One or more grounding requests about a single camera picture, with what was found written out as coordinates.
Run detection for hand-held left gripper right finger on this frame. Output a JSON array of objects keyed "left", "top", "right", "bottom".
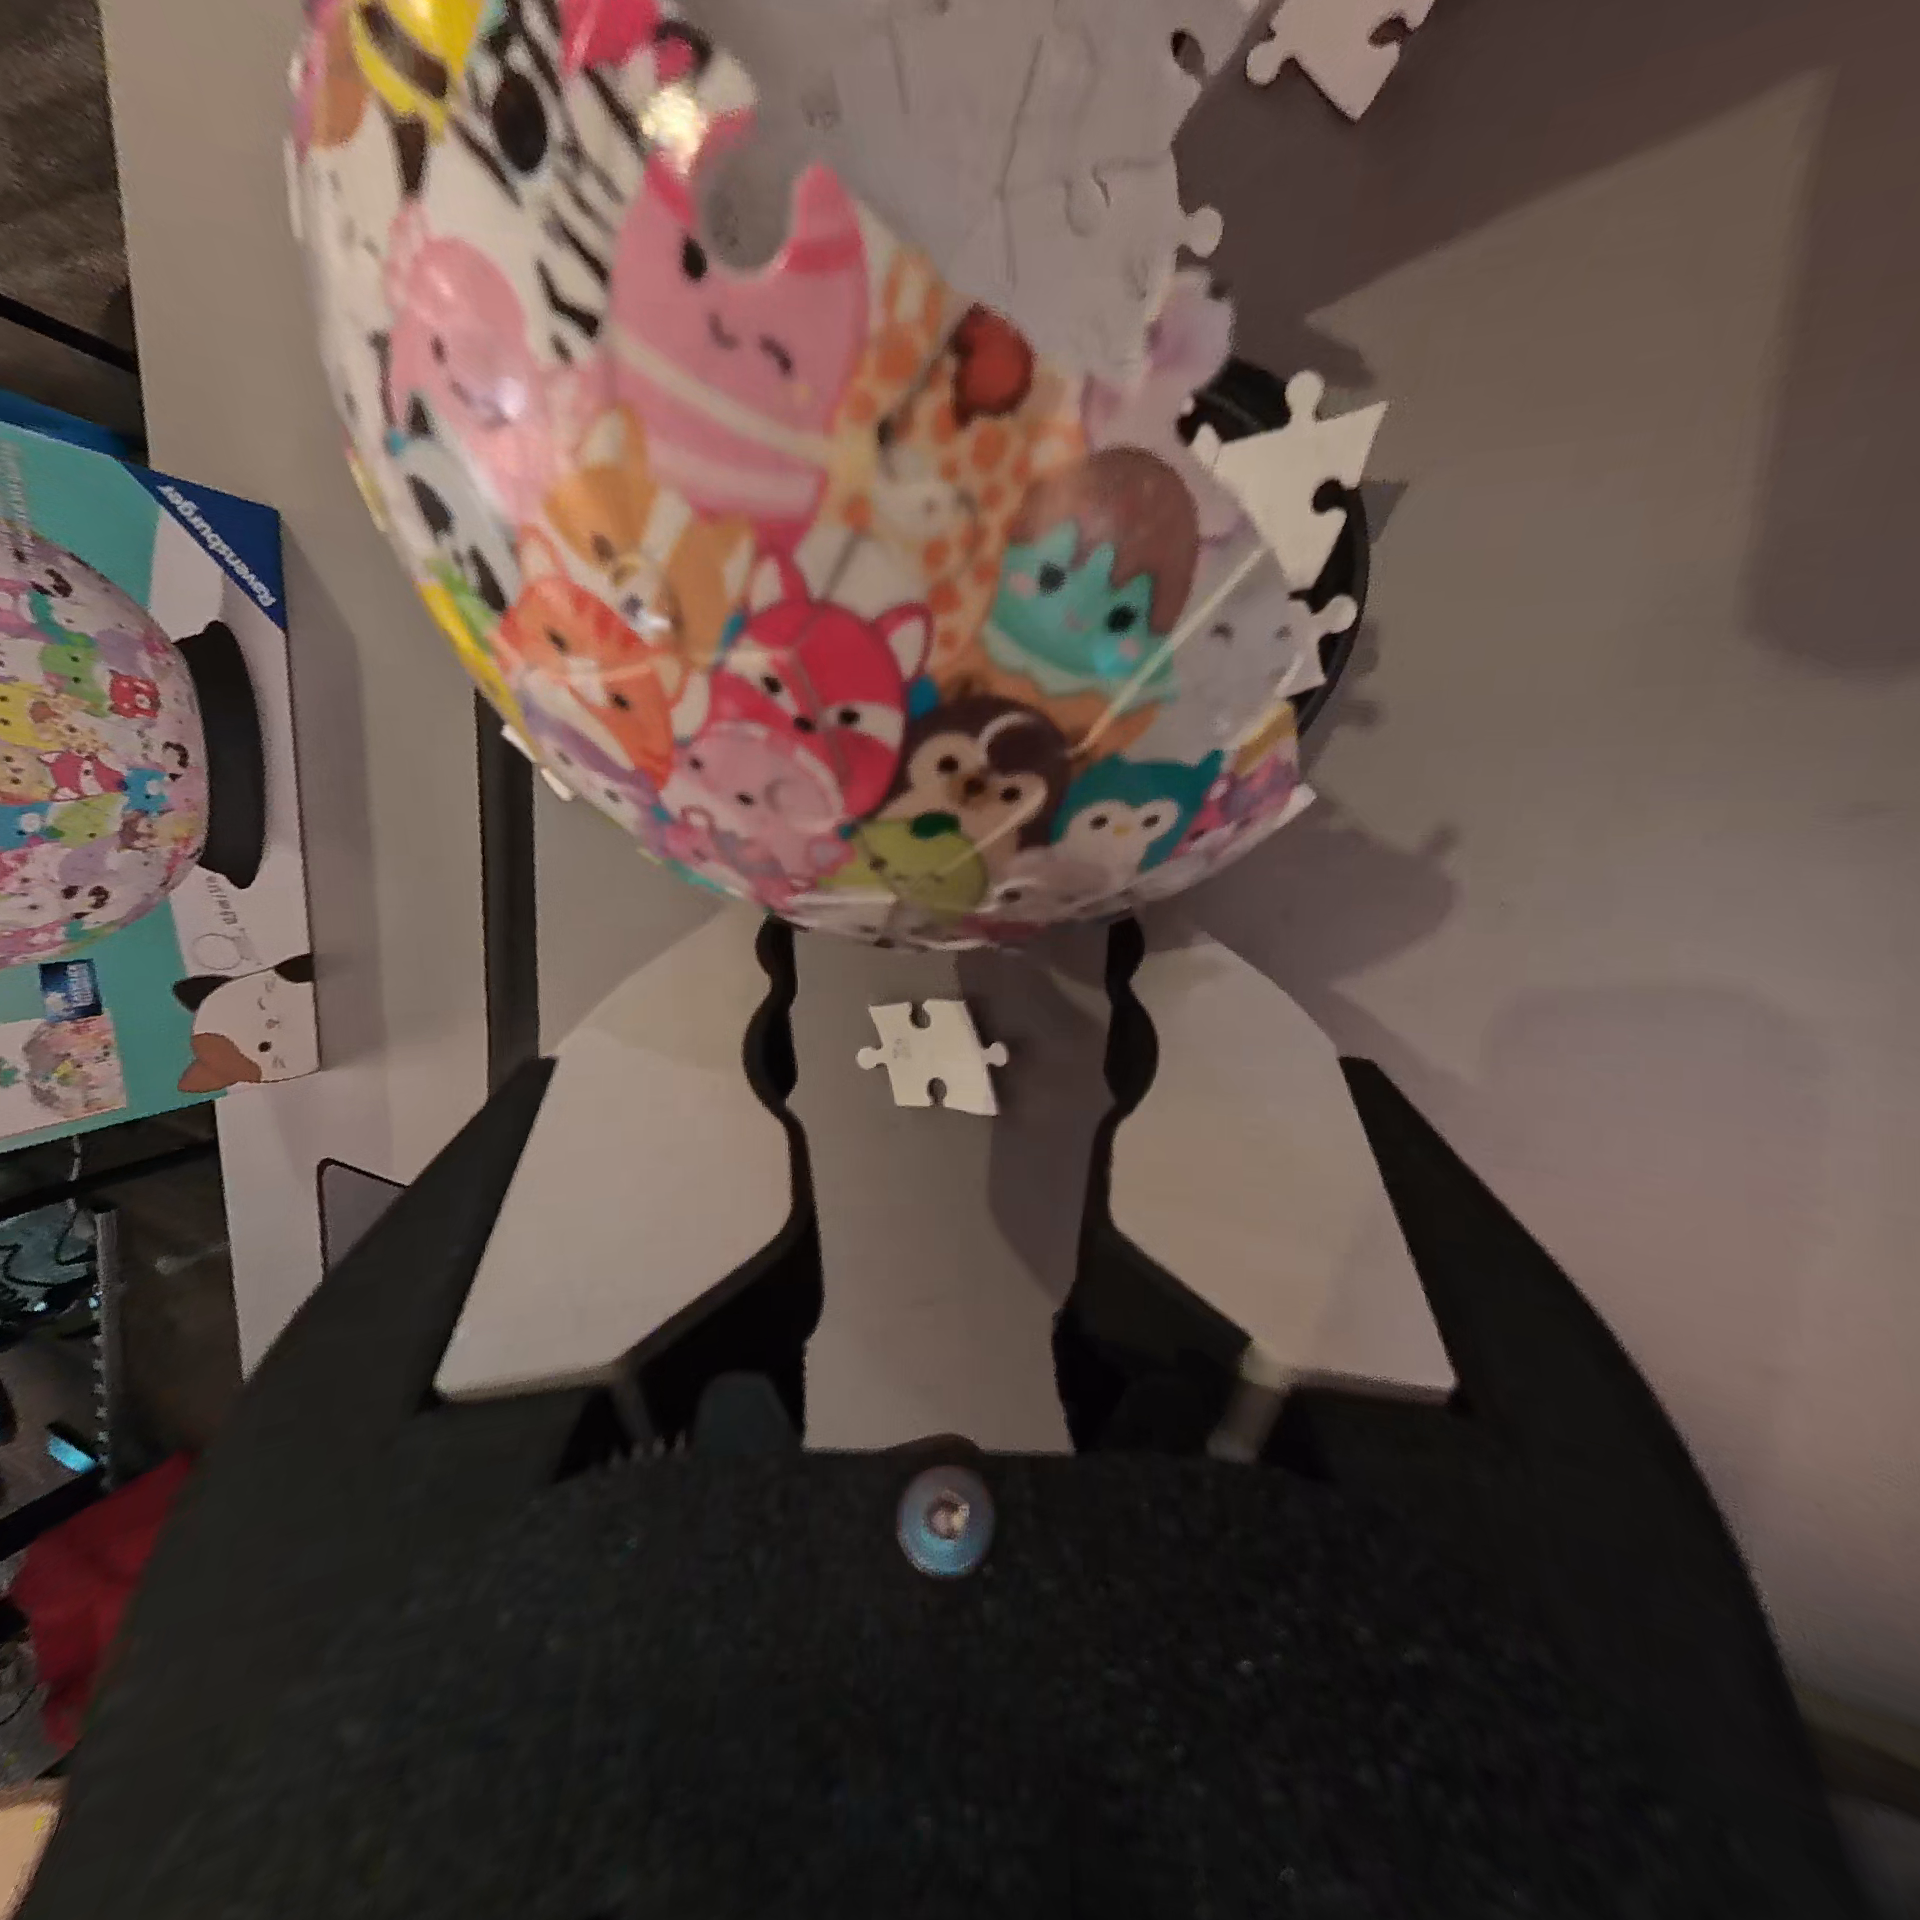
[{"left": 1054, "top": 919, "right": 1461, "bottom": 1465}]

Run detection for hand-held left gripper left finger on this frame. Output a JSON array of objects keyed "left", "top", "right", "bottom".
[{"left": 435, "top": 919, "right": 825, "bottom": 1449}]

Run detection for white puzzle piece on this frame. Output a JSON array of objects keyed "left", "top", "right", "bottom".
[
  {"left": 1246, "top": 0, "right": 1437, "bottom": 120},
  {"left": 857, "top": 996, "right": 1011, "bottom": 1120}
]

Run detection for colourful 3D puzzle ball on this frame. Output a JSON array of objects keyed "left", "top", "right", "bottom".
[{"left": 286, "top": 0, "right": 1390, "bottom": 952}]

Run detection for black ball stand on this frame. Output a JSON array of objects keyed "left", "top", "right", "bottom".
[{"left": 1199, "top": 358, "right": 1373, "bottom": 735}]

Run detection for colourful puzzle box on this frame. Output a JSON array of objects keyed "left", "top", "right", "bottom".
[{"left": 0, "top": 392, "right": 319, "bottom": 1153}]

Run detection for red storage bin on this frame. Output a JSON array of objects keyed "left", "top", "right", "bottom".
[{"left": 15, "top": 1456, "right": 196, "bottom": 1758}]

